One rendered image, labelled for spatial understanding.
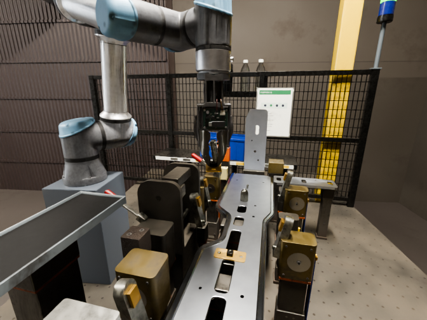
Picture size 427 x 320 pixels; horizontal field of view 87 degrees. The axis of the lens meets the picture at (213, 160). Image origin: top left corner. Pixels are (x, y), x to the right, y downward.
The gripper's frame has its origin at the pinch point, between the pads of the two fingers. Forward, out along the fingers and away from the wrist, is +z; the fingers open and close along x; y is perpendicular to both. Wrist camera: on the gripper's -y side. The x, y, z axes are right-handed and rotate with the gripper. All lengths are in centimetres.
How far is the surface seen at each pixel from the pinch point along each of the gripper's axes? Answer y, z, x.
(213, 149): -44.2, 7.9, 0.8
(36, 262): 23.8, 10.0, -28.5
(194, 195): -13.0, 15.8, -6.1
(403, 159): -220, 65, 247
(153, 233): 4.6, 17.9, -15.2
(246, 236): -5.4, 25.9, 10.2
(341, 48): -86, -41, 75
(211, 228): -44, 48, 0
